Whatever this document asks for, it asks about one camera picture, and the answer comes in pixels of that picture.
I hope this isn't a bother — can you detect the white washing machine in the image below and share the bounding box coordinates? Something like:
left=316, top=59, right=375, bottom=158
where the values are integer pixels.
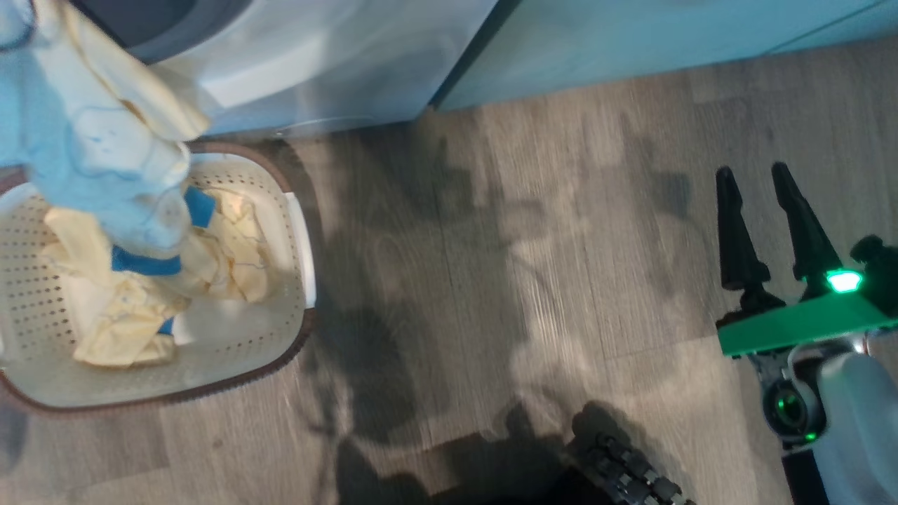
left=69, top=0, right=500, bottom=139

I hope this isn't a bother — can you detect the teal cabinet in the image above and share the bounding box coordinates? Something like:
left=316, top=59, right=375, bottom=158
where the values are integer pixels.
left=429, top=0, right=898, bottom=114

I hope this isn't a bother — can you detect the cream perforated laundry basket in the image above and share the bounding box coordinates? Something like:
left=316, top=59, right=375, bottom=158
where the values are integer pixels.
left=0, top=140, right=318, bottom=415

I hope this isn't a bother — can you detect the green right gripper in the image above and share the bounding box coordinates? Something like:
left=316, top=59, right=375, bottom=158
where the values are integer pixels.
left=715, top=162, right=898, bottom=358

